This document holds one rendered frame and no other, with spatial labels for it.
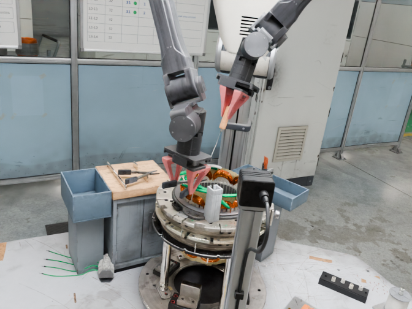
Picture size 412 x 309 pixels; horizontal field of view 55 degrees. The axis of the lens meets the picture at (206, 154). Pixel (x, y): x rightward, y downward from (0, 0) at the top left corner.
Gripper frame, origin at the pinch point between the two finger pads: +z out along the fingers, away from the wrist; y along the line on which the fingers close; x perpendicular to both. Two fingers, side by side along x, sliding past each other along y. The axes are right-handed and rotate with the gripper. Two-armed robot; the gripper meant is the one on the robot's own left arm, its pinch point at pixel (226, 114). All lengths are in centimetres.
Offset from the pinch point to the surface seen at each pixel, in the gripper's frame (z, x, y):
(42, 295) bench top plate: 65, -9, -30
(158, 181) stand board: 26.1, 11.1, -18.3
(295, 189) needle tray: 15.2, 38.0, 16.9
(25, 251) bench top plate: 63, 1, -50
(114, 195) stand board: 32.1, -1.5, -23.2
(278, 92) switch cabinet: -33, 224, -56
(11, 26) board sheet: -9, 91, -205
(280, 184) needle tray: 15.6, 39.4, 11.2
